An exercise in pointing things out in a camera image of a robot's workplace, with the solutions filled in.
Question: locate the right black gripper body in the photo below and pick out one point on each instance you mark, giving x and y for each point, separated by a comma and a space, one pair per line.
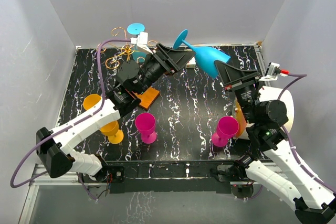
247, 97

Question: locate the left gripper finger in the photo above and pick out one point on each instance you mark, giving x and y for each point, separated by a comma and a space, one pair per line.
178, 64
169, 52

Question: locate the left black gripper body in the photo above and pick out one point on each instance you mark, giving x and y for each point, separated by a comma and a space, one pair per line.
157, 66

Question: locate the blue wine glass front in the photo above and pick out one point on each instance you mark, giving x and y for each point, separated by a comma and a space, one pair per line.
205, 56

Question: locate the blue wine glass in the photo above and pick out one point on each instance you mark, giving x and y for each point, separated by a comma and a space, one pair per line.
205, 56
134, 30

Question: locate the pink wine glass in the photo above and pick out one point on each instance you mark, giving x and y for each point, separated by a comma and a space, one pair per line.
227, 128
146, 125

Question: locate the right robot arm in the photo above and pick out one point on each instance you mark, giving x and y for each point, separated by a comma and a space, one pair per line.
301, 189

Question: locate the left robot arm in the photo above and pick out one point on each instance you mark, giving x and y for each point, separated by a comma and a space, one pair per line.
56, 147

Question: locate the orange wine glass rear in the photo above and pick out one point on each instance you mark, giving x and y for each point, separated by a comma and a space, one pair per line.
92, 101

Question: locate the orange wine glass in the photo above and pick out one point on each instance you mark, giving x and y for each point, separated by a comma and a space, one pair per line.
112, 131
92, 101

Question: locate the orange wine glass front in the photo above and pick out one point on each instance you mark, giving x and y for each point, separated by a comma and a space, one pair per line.
112, 131

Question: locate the small white box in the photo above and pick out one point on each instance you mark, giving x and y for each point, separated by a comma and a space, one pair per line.
191, 64

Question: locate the white bucket orange lid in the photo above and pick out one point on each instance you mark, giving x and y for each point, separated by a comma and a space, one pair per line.
266, 93

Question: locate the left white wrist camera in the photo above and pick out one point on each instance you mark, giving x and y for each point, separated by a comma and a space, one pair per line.
141, 42

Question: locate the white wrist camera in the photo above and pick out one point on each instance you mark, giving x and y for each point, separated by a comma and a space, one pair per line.
273, 71
141, 42

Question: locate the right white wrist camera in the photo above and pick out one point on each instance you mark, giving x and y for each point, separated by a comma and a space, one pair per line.
273, 71

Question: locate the gold wire glass rack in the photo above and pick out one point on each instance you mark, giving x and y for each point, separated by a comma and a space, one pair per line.
131, 52

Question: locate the black front mounting rail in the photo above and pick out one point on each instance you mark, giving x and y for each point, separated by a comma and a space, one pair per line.
167, 176

